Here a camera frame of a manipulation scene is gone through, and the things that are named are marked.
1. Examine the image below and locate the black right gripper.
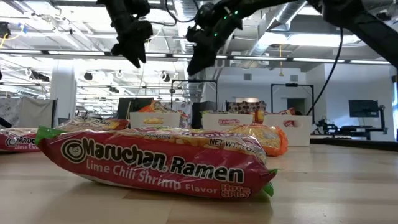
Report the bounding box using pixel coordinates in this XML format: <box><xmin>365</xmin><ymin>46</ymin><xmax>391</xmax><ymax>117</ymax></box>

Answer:
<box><xmin>185</xmin><ymin>7</ymin><xmax>244</xmax><ymax>77</ymax></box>

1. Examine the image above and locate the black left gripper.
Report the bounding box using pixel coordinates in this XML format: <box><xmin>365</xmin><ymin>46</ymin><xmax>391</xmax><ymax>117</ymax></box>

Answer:
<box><xmin>111</xmin><ymin>19</ymin><xmax>155</xmax><ymax>69</ymax></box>

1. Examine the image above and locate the ceiling strip light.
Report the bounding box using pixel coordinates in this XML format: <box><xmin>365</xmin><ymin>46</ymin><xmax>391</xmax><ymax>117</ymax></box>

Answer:
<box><xmin>292</xmin><ymin>57</ymin><xmax>345</xmax><ymax>63</ymax></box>
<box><xmin>233</xmin><ymin>56</ymin><xmax>287</xmax><ymax>62</ymax></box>
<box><xmin>111</xmin><ymin>52</ymin><xmax>167</xmax><ymax>58</ymax></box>
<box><xmin>0</xmin><ymin>49</ymin><xmax>43</xmax><ymax>54</ymax></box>
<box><xmin>48</xmin><ymin>50</ymin><xmax>106</xmax><ymax>56</ymax></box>
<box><xmin>350</xmin><ymin>60</ymin><xmax>398</xmax><ymax>65</ymax></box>
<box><xmin>172</xmin><ymin>54</ymin><xmax>228</xmax><ymax>60</ymax></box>

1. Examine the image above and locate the white plastic bin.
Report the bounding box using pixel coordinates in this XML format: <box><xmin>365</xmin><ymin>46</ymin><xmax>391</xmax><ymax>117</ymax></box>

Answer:
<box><xmin>129</xmin><ymin>111</ymin><xmax>182</xmax><ymax>129</ymax></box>
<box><xmin>201</xmin><ymin>113</ymin><xmax>254</xmax><ymax>131</ymax></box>
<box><xmin>262</xmin><ymin>114</ymin><xmax>313</xmax><ymax>147</ymax></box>

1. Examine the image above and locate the dotted pattern box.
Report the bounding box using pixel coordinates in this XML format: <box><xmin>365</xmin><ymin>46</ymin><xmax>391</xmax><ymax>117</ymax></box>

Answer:
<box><xmin>228</xmin><ymin>100</ymin><xmax>267</xmax><ymax>114</ymax></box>

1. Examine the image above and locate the white pillar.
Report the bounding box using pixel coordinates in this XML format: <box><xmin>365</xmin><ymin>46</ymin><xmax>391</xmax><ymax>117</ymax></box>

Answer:
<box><xmin>50</xmin><ymin>58</ymin><xmax>78</xmax><ymax>125</ymax></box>

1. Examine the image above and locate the grey fabric partition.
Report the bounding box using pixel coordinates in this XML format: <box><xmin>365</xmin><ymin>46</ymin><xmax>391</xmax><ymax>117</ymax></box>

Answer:
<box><xmin>0</xmin><ymin>97</ymin><xmax>58</xmax><ymax>129</ymax></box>

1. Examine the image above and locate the black monitor stand desk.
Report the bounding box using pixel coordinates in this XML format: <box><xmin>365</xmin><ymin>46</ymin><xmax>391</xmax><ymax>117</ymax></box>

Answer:
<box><xmin>338</xmin><ymin>105</ymin><xmax>389</xmax><ymax>141</ymax></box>

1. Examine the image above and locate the black metal stand frame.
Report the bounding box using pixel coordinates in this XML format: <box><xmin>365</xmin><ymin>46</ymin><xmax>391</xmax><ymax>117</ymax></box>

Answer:
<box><xmin>170</xmin><ymin>79</ymin><xmax>218</xmax><ymax>110</ymax></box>
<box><xmin>271</xmin><ymin>83</ymin><xmax>315</xmax><ymax>116</ymax></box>

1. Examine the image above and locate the silver spiral ceiling duct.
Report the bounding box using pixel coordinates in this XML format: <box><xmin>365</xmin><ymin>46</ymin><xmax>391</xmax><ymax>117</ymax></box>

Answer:
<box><xmin>174</xmin><ymin>0</ymin><xmax>208</xmax><ymax>103</ymax></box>
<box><xmin>248</xmin><ymin>0</ymin><xmax>312</xmax><ymax>57</ymax></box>

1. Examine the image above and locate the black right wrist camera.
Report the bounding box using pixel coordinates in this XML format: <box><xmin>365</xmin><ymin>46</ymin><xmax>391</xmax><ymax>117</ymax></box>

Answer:
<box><xmin>194</xmin><ymin>2</ymin><xmax>218</xmax><ymax>29</ymax></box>

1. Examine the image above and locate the black ceiling camera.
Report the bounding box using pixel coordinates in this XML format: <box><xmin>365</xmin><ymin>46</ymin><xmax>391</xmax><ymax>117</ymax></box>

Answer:
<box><xmin>0</xmin><ymin>21</ymin><xmax>12</xmax><ymax>39</ymax></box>

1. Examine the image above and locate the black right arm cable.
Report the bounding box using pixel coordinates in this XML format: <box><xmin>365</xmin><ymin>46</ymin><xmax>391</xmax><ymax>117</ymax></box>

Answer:
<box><xmin>305</xmin><ymin>27</ymin><xmax>344</xmax><ymax>116</ymax></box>

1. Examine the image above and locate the black aluminium table frame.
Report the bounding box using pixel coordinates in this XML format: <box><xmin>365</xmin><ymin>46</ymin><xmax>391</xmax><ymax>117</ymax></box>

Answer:
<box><xmin>310</xmin><ymin>138</ymin><xmax>398</xmax><ymax>152</ymax></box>

